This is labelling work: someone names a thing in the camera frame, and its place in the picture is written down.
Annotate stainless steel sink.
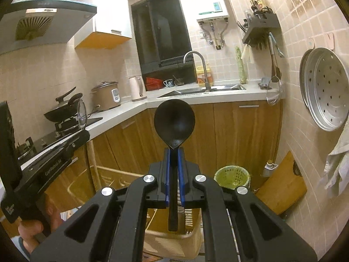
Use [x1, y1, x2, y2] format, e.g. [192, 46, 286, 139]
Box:
[159, 84, 246, 98]

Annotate white gas water heater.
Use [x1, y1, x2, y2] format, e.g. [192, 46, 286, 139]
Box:
[181, 0, 229, 22]

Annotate white hanging towel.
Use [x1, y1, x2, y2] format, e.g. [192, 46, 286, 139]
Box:
[319, 120, 349, 198]

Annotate chrome sink faucet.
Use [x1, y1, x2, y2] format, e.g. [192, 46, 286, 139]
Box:
[183, 50, 213, 92]

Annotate grey range hood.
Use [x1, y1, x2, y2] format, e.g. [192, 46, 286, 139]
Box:
[1, 0, 97, 54]

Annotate woven wicker basket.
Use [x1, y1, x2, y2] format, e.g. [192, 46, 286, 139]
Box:
[67, 164, 203, 260]

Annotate white wall cabinet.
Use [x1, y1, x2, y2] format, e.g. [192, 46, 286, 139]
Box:
[74, 0, 132, 49]

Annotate yellow detergent bottle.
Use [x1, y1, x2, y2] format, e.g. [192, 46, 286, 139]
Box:
[195, 64, 214, 87]

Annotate wooden cutting board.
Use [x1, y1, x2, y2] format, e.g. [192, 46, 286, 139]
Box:
[256, 151, 308, 215]

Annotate green plastic waste basket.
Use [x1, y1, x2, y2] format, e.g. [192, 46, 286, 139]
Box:
[214, 166, 251, 189]

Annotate black plastic spoon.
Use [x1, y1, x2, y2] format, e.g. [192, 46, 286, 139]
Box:
[154, 99, 195, 232]

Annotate white patterned cup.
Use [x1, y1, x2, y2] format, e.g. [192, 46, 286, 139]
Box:
[163, 79, 175, 88]

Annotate black wall utensil rack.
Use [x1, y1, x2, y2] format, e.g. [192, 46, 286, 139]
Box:
[242, 13, 280, 50]

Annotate round metal steamer tray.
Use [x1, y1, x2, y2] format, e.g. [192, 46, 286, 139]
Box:
[304, 47, 348, 131]

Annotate dark kitchen window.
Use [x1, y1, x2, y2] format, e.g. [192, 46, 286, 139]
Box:
[131, 0, 196, 84]

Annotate white pink electric kettle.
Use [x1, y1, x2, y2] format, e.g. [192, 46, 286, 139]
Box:
[129, 76, 147, 102]

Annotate hanging wire strainer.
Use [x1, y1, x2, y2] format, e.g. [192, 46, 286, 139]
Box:
[266, 76, 282, 106]

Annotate beige rice cooker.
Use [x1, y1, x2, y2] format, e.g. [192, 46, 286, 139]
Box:
[91, 81, 121, 112]

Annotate red container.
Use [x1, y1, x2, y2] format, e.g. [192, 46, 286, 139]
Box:
[145, 78, 164, 91]

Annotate person's left hand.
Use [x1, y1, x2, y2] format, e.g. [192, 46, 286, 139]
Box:
[18, 195, 63, 254]

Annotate black frying pan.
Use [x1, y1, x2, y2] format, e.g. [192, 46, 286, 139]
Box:
[44, 87, 83, 123]

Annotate glass pot lid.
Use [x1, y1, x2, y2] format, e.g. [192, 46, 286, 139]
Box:
[77, 99, 87, 129]

